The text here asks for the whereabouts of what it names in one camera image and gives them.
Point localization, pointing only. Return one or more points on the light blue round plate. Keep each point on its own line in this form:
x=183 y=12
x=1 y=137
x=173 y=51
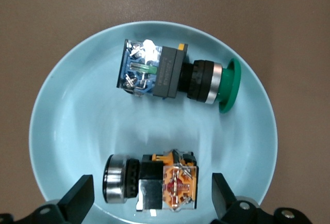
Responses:
x=77 y=131

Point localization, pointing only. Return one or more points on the orange push button switch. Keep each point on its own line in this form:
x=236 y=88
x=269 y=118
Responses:
x=178 y=182

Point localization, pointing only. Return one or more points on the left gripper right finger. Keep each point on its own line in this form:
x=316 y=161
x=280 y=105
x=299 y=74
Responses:
x=227 y=208

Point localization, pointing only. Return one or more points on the green push button switch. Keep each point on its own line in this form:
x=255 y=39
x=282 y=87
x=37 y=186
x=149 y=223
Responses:
x=167 y=71

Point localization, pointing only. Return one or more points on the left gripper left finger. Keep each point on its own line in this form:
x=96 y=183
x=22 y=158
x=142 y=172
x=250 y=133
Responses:
x=67 y=206

